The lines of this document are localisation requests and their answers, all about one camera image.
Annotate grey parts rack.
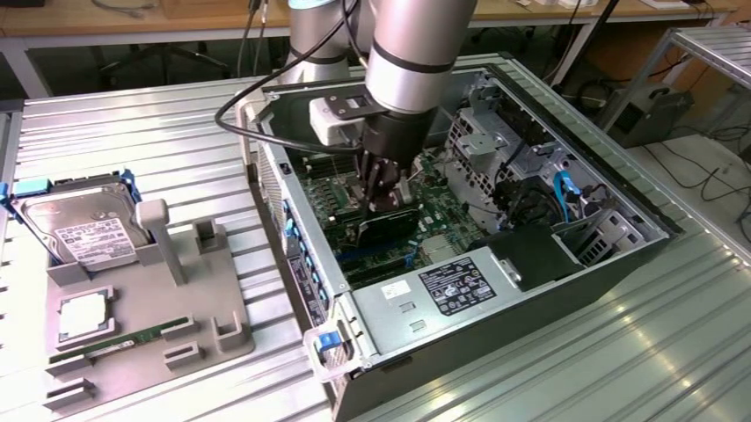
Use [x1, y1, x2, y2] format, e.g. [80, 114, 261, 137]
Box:
[44, 197, 257, 415]

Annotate black graphics card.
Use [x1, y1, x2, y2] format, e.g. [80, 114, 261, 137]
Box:
[349, 206, 424, 251]

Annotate black camera cable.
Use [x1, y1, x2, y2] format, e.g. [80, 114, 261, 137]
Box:
[212, 0, 368, 155]

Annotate silver CPU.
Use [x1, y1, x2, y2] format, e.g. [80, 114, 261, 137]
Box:
[56, 295, 113, 345]

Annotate silver chipset heatsink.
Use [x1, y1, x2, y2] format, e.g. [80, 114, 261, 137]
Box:
[417, 236, 465, 261]

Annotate black box on floor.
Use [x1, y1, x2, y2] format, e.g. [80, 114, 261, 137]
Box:
[612, 86, 698, 149]

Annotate metal disk bay cage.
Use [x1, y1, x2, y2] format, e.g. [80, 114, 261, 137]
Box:
[444, 105, 560, 221]

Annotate wooden desk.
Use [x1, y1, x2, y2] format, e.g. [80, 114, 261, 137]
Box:
[0, 0, 732, 98]

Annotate black expansion slot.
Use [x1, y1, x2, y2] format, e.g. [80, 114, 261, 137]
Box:
[344, 258, 413, 283]

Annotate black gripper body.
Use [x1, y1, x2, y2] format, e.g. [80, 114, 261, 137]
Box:
[357, 106, 440, 171]

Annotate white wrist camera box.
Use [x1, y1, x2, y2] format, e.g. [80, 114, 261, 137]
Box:
[307, 85, 384, 147]

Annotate blue data wire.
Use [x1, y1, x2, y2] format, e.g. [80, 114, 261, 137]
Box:
[549, 169, 580, 226]

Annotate blue case latch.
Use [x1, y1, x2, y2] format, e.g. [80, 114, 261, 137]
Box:
[313, 331, 343, 353]

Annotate green motherboard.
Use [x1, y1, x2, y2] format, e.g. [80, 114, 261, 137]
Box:
[296, 139, 501, 287]

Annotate black office chair base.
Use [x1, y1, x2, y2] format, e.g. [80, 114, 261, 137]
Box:
[96, 41, 231, 76]

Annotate black installed RAM stick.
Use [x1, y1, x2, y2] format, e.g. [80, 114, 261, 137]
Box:
[328, 209, 364, 232]

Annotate silver hard disk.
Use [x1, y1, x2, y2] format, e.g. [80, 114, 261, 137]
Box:
[11, 183, 149, 272]

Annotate metal slat side table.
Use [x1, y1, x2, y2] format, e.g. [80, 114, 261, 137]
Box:
[597, 26, 751, 133]

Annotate blue disk caddy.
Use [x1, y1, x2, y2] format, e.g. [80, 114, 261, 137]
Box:
[0, 166, 141, 221]

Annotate black hanging cables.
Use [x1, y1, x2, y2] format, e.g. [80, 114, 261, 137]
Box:
[235, 0, 272, 79]

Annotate grey power supply unit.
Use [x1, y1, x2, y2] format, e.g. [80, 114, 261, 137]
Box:
[349, 244, 524, 358]

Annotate open grey PC case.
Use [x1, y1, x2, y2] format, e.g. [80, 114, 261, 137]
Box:
[233, 52, 687, 422]

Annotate black wire bundle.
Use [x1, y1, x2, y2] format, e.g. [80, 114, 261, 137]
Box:
[491, 178, 559, 228]

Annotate green RAM stick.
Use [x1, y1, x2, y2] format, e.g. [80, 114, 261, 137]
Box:
[48, 316, 192, 366]

